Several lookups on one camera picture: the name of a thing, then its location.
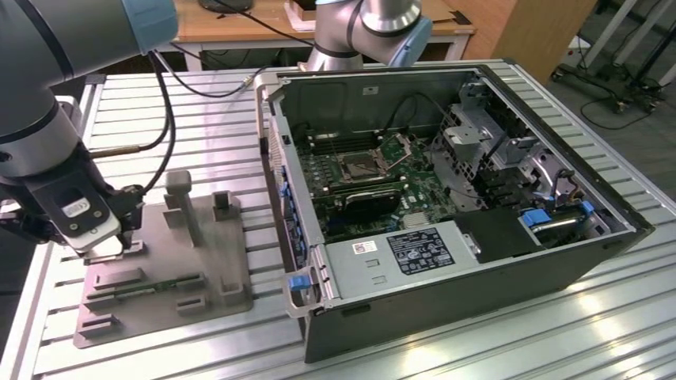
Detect dark monitor foot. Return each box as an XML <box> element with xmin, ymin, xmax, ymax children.
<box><xmin>198</xmin><ymin>0</ymin><xmax>254</xmax><ymax>12</ymax></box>

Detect silver CPU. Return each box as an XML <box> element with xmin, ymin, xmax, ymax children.
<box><xmin>83</xmin><ymin>251</ymin><xmax>125</xmax><ymax>265</ymax></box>

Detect CPU socket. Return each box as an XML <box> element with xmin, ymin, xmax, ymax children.
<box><xmin>337</xmin><ymin>152</ymin><xmax>391</xmax><ymax>185</ymax></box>

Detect black expansion card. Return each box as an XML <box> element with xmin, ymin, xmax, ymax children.
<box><xmin>310</xmin><ymin>184</ymin><xmax>402</xmax><ymax>229</ymax></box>

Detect black camera cable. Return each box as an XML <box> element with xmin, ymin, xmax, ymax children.
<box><xmin>135</xmin><ymin>49</ymin><xmax>178</xmax><ymax>195</ymax></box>

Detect silver power supply unit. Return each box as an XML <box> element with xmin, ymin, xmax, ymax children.
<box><xmin>322</xmin><ymin>220</ymin><xmax>481</xmax><ymax>300</ymax></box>

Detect green motherboard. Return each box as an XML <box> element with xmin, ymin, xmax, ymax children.
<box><xmin>291</xmin><ymin>130</ymin><xmax>454</xmax><ymax>245</ymax></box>

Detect wheeled equipment stand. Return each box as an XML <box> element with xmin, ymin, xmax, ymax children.
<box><xmin>547</xmin><ymin>0</ymin><xmax>676</xmax><ymax>116</ymax></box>

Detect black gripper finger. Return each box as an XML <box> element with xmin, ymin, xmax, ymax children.
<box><xmin>0</xmin><ymin>200</ymin><xmax>62</xmax><ymax>245</ymax></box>
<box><xmin>115</xmin><ymin>199</ymin><xmax>145</xmax><ymax>255</ymax></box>

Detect black RAM slot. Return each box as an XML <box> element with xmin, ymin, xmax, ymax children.
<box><xmin>310</xmin><ymin>144</ymin><xmax>383</xmax><ymax>154</ymax></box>
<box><xmin>305</xmin><ymin>131</ymin><xmax>379</xmax><ymax>141</ymax></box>
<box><xmin>307</xmin><ymin>140</ymin><xmax>382</xmax><ymax>150</ymax></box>
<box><xmin>307</xmin><ymin>136</ymin><xmax>381</xmax><ymax>145</ymax></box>

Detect black open PC case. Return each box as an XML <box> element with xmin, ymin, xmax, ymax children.
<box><xmin>251</xmin><ymin>59</ymin><xmax>655</xmax><ymax>364</ymax></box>

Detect silver chipset heatsink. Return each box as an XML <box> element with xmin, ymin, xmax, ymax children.
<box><xmin>403</xmin><ymin>213</ymin><xmax>434</xmax><ymax>230</ymax></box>

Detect wooden cabinet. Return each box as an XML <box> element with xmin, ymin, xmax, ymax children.
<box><xmin>463</xmin><ymin>0</ymin><xmax>601</xmax><ymax>86</ymax></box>

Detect black plastic shroud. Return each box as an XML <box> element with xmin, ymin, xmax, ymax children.
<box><xmin>453</xmin><ymin>207</ymin><xmax>545</xmax><ymax>264</ymax></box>

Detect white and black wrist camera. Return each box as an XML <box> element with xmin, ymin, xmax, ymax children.
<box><xmin>27</xmin><ymin>180</ymin><xmax>125</xmax><ymax>258</ymax></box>

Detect flat brown cardboard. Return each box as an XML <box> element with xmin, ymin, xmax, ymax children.
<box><xmin>429</xmin><ymin>0</ymin><xmax>471</xmax><ymax>29</ymax></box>

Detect silver drive cage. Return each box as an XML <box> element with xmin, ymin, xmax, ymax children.
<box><xmin>429</xmin><ymin>81</ymin><xmax>545</xmax><ymax>207</ymax></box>

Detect black internal wire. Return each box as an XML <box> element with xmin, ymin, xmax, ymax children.
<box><xmin>386</xmin><ymin>92</ymin><xmax>454</xmax><ymax>131</ymax></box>

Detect blue plastic clip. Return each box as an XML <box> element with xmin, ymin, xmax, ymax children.
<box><xmin>519</xmin><ymin>209</ymin><xmax>550</xmax><ymax>234</ymax></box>

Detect brown cardboard box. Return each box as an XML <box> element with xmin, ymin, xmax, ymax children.
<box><xmin>283</xmin><ymin>0</ymin><xmax>318</xmax><ymax>32</ymax></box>

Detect green RAM stick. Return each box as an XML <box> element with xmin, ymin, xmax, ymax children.
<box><xmin>113</xmin><ymin>283</ymin><xmax>183</xmax><ymax>300</ymax></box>

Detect metal socket cover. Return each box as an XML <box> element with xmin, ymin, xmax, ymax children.
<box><xmin>374</xmin><ymin>132</ymin><xmax>417</xmax><ymax>171</ymax></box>

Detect wooden desk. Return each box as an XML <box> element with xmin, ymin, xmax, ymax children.
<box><xmin>170</xmin><ymin>0</ymin><xmax>475</xmax><ymax>72</ymax></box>

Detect grey parts rack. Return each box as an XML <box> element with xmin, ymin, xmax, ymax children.
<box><xmin>70</xmin><ymin>169</ymin><xmax>254</xmax><ymax>349</ymax></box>

